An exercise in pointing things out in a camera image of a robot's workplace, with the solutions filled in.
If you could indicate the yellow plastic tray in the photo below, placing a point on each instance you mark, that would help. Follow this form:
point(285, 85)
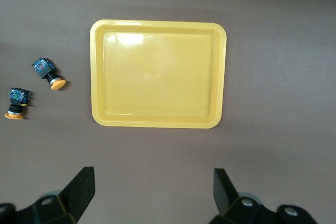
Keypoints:
point(157, 77)

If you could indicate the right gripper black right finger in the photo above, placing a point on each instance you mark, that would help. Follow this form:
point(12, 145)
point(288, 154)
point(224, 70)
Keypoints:
point(231, 208)

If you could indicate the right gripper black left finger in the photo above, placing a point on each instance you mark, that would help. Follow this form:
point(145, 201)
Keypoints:
point(68, 203)

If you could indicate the brown table cover mat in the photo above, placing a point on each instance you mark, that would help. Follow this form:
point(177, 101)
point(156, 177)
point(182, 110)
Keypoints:
point(275, 150)

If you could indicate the yellow push button switch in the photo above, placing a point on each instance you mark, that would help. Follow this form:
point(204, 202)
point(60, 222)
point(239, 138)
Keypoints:
point(18, 98)
point(44, 69)

